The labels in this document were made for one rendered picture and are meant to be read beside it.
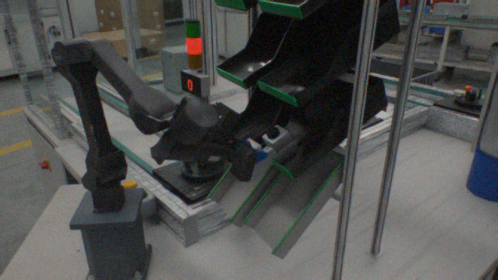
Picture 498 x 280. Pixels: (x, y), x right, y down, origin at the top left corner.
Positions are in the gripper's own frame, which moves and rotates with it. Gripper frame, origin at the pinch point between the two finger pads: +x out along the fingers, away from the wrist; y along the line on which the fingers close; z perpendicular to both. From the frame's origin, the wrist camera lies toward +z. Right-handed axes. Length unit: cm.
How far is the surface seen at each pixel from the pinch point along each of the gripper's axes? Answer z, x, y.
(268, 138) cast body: 2.2, 6.4, 2.4
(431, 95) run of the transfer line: 17, 152, 63
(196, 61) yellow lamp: 10, 14, 61
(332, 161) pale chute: -1.4, 24.8, -0.1
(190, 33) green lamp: 18, 10, 62
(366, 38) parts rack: 26.3, 13.1, -9.3
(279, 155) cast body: -0.8, 9.0, 0.5
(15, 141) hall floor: -125, -15, 351
